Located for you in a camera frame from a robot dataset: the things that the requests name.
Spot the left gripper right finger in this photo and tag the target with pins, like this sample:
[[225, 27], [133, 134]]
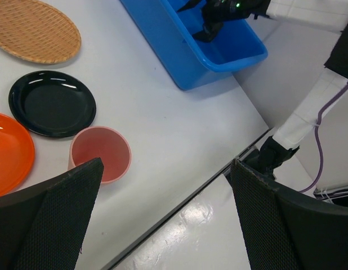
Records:
[[285, 229]]

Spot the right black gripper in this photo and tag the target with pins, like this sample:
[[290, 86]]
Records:
[[216, 12]]

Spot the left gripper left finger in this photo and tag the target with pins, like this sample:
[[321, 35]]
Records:
[[43, 226]]

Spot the brown woven bamboo tray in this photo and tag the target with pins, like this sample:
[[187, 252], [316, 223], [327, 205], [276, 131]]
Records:
[[37, 32]]

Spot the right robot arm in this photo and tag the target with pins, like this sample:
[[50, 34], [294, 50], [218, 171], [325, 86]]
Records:
[[298, 89]]

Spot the blue plastic bin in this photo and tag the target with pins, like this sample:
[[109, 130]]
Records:
[[189, 62]]

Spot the orange plastic plate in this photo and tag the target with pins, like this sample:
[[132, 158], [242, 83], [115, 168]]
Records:
[[17, 154]]

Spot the pink plastic cup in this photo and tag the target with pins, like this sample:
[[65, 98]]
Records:
[[105, 143]]

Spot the black plastic plate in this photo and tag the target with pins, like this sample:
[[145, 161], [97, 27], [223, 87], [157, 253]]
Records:
[[52, 104]]

